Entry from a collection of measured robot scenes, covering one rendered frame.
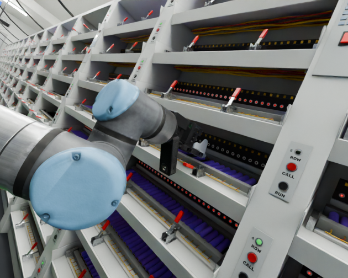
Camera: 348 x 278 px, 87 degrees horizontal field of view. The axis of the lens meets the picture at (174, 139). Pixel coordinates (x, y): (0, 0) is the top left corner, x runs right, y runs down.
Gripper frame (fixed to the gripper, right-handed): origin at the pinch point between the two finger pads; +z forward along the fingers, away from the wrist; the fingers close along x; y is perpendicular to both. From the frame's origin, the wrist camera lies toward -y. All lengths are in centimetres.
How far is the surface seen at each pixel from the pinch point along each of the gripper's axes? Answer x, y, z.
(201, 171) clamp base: -7.4, -4.1, -6.4
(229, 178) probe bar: -14.4, -2.5, -3.6
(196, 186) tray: -8.6, -8.0, -7.6
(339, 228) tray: -37.2, -1.9, -1.6
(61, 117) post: 108, -15, -7
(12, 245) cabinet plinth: 91, -98, -5
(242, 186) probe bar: -18.1, -2.9, -3.4
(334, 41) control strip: -25.0, 34.8, -8.4
